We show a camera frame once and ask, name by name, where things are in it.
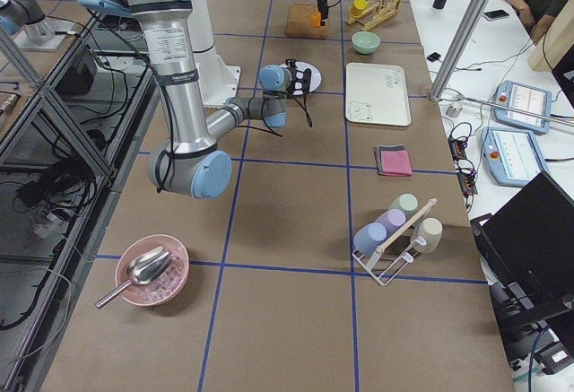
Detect pink cloth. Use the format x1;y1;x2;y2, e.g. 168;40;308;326
380;150;413;176

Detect green cup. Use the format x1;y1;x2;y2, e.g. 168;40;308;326
388;193;419;218

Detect cream bear tray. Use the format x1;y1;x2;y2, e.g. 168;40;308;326
344;62;411;126

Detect orange fruit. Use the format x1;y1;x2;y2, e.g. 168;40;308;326
309;12;324;29

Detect grey cloth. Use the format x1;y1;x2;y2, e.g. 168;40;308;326
375;145;405;175

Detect teach pendant near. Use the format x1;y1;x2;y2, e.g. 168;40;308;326
481;126;549;187

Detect wooden dish rack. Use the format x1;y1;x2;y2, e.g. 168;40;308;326
346;0;403;31

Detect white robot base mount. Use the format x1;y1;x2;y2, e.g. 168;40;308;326
194;49;241;108

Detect yellow cup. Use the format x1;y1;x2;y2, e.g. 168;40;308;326
349;0;368;19

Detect white round plate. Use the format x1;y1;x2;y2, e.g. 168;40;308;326
296;61;322;92

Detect pink bowl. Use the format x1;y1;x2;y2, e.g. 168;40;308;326
115;234;189;307

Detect teach pendant far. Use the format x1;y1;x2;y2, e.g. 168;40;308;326
494;81;552;135

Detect teach pendant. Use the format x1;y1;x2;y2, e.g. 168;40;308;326
494;81;552;135
481;126;549;187

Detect black laptop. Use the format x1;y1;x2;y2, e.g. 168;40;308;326
472;171;573;352

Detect blue cup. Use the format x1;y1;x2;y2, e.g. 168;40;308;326
353;222;387;256

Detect white wire cup rack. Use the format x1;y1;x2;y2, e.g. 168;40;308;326
352;198;438;286

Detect smartphone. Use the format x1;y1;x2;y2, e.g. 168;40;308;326
483;9;510;22

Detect wooden cutting board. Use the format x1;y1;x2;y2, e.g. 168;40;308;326
284;4;329;39

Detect green bowl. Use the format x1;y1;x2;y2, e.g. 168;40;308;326
351;31;381;55

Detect aluminium frame post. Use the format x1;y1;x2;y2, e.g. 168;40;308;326
429;0;489;102

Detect beige cup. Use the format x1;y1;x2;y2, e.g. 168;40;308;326
411;217;443;254

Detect purple cup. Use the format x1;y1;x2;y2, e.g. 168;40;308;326
375;208;406;235

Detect metal scoop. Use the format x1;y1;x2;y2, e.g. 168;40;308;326
94;247;174;309

